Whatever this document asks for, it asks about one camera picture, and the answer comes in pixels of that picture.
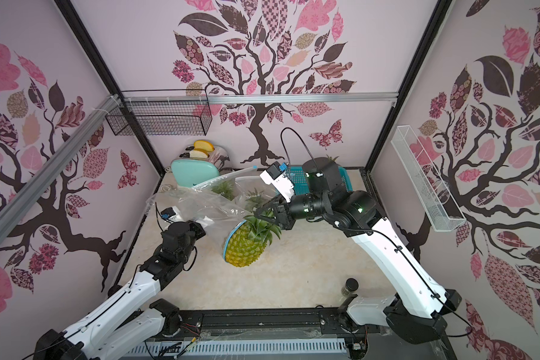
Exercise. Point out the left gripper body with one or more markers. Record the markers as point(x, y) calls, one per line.
point(196, 232)

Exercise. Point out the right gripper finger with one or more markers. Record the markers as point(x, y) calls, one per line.
point(269, 210)
point(271, 220)

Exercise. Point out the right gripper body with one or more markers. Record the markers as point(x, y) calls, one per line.
point(282, 214)

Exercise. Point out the blue-zip zip-top bag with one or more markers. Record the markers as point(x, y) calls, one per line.
point(218, 217)

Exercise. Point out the yellow pineapple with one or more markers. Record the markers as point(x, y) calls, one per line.
point(332, 158)

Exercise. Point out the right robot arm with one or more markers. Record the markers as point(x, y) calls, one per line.
point(416, 313)

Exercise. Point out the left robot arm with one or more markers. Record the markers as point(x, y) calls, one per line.
point(132, 314)

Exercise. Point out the teal plastic basket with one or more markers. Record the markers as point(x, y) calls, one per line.
point(300, 179)

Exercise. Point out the mint green toaster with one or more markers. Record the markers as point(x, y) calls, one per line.
point(188, 172)

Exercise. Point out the dark lidded spice jar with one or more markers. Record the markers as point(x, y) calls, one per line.
point(350, 287)

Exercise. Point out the yellow bread slice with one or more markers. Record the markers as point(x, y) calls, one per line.
point(203, 145)

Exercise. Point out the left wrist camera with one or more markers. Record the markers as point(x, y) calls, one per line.
point(169, 215)

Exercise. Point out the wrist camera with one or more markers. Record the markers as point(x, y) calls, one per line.
point(276, 175)
point(169, 215)

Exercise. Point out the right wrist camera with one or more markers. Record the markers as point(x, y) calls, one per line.
point(276, 175)

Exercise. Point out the white slotted cable duct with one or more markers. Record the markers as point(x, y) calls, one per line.
point(218, 349)

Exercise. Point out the black wire wall basket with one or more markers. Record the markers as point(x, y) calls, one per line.
point(180, 114)

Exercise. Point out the clear acrylic wall shelf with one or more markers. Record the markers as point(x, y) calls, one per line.
point(417, 154)

